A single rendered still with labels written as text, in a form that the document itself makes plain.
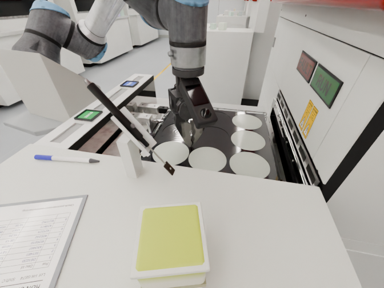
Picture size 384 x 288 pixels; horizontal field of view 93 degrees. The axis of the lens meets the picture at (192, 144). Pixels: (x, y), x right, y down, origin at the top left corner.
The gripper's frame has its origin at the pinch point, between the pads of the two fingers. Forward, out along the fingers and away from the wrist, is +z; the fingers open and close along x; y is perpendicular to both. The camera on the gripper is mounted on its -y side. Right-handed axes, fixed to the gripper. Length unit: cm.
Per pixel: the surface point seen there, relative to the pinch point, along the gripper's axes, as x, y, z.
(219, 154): -5.8, -5.2, 1.6
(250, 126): -22.2, 2.6, 1.6
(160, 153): 8.7, 1.5, 1.6
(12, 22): 125, 357, -6
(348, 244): -23.3, -34.0, 11.5
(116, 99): 16.1, 28.0, -4.4
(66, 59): 81, 381, 53
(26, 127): 53, 49, 10
